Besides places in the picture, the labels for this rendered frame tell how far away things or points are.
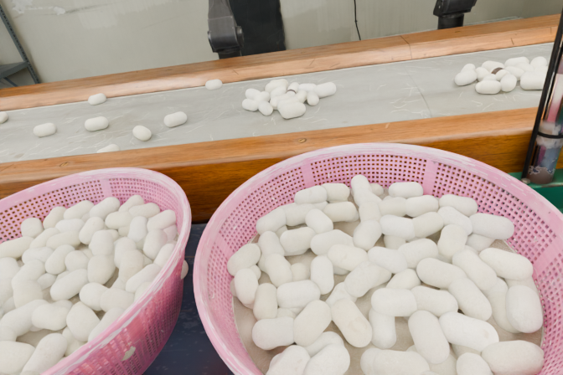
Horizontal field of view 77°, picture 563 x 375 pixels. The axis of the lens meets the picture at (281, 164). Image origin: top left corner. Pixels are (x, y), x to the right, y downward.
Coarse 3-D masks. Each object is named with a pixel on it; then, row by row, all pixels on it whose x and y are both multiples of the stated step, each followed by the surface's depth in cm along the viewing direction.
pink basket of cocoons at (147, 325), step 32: (32, 192) 40; (64, 192) 41; (96, 192) 41; (128, 192) 41; (160, 192) 38; (0, 224) 38; (160, 288) 25; (128, 320) 23; (160, 320) 28; (96, 352) 22
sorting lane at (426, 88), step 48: (528, 48) 64; (144, 96) 73; (192, 96) 68; (240, 96) 64; (336, 96) 58; (384, 96) 55; (432, 96) 52; (480, 96) 50; (528, 96) 48; (0, 144) 62; (48, 144) 58; (96, 144) 55; (144, 144) 53
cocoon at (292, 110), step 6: (294, 102) 52; (300, 102) 52; (282, 108) 52; (288, 108) 52; (294, 108) 52; (300, 108) 52; (282, 114) 52; (288, 114) 52; (294, 114) 52; (300, 114) 52
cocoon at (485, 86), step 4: (484, 80) 50; (488, 80) 50; (480, 84) 50; (484, 84) 49; (488, 84) 49; (492, 84) 49; (496, 84) 49; (500, 84) 49; (476, 88) 50; (480, 88) 50; (484, 88) 49; (488, 88) 49; (492, 88) 49; (496, 88) 49; (500, 88) 49; (480, 92) 50; (484, 92) 50; (488, 92) 50; (492, 92) 49; (496, 92) 49
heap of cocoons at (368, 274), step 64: (320, 192) 35; (384, 192) 37; (256, 256) 30; (320, 256) 28; (384, 256) 27; (448, 256) 27; (512, 256) 26; (256, 320) 26; (320, 320) 24; (384, 320) 24; (448, 320) 22; (512, 320) 22
